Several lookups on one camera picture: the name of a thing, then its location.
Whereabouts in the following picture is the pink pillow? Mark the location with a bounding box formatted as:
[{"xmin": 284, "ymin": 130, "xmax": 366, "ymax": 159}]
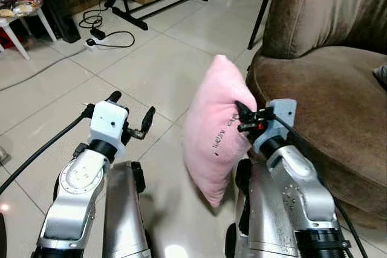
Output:
[{"xmin": 183, "ymin": 54, "xmax": 258, "ymax": 208}]

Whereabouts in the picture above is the brown velvet sofa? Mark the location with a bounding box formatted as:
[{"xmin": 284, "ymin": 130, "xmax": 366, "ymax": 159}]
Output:
[{"xmin": 246, "ymin": 0, "xmax": 387, "ymax": 230}]

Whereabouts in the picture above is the white power strip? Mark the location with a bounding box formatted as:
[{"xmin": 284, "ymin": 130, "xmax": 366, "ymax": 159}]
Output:
[{"xmin": 84, "ymin": 37, "xmax": 102, "ymax": 50}]

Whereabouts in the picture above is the black power adapter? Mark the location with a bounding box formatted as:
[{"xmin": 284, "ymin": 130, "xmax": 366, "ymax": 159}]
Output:
[{"xmin": 90, "ymin": 27, "xmax": 107, "ymax": 40}]

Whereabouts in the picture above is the silver left robot leg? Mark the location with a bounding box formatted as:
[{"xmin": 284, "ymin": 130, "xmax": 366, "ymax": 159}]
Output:
[{"xmin": 102, "ymin": 160, "xmax": 153, "ymax": 258}]

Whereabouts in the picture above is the silver robot leg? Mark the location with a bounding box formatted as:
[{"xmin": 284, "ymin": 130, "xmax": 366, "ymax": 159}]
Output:
[
  {"xmin": 102, "ymin": 160, "xmax": 153, "ymax": 258},
  {"xmin": 226, "ymin": 158, "xmax": 303, "ymax": 258}
]

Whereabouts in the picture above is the grey cushion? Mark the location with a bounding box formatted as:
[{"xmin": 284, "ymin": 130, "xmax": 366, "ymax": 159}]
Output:
[{"xmin": 373, "ymin": 64, "xmax": 387, "ymax": 89}]

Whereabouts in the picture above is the silver right robot leg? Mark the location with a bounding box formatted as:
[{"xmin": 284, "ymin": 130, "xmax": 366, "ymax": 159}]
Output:
[{"xmin": 226, "ymin": 158, "xmax": 303, "ymax": 258}]

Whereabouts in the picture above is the black slanted pole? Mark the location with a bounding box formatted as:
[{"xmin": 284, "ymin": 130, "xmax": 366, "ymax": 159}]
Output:
[{"xmin": 247, "ymin": 0, "xmax": 280, "ymax": 51}]

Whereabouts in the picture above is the white plastic table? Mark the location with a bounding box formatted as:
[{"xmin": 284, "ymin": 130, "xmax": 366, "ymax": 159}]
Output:
[{"xmin": 0, "ymin": 5, "xmax": 59, "ymax": 61}]

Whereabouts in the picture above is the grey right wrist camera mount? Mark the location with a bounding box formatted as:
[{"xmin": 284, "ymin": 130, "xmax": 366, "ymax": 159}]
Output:
[{"xmin": 252, "ymin": 98, "xmax": 298, "ymax": 153}]

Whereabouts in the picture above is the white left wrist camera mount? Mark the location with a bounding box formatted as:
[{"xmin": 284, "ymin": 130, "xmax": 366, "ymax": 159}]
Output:
[{"xmin": 89, "ymin": 100, "xmax": 129, "ymax": 150}]

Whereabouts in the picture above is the black adapter cable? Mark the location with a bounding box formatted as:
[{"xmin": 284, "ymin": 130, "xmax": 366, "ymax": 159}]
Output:
[{"xmin": 80, "ymin": 5, "xmax": 136, "ymax": 50}]

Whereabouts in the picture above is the grey floor cable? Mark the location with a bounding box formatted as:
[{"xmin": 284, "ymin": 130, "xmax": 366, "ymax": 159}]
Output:
[{"xmin": 0, "ymin": 45, "xmax": 86, "ymax": 93}]

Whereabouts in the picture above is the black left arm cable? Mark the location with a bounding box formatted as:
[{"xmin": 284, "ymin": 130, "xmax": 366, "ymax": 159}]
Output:
[{"xmin": 0, "ymin": 105, "xmax": 97, "ymax": 196}]

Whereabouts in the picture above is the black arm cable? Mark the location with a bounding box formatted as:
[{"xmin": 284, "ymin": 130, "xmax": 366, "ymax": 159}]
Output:
[
  {"xmin": 266, "ymin": 109, "xmax": 369, "ymax": 258},
  {"xmin": 0, "ymin": 105, "xmax": 97, "ymax": 196}
]

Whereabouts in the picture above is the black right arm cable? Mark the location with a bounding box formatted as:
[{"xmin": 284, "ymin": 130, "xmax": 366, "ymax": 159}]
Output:
[{"xmin": 266, "ymin": 109, "xmax": 369, "ymax": 258}]

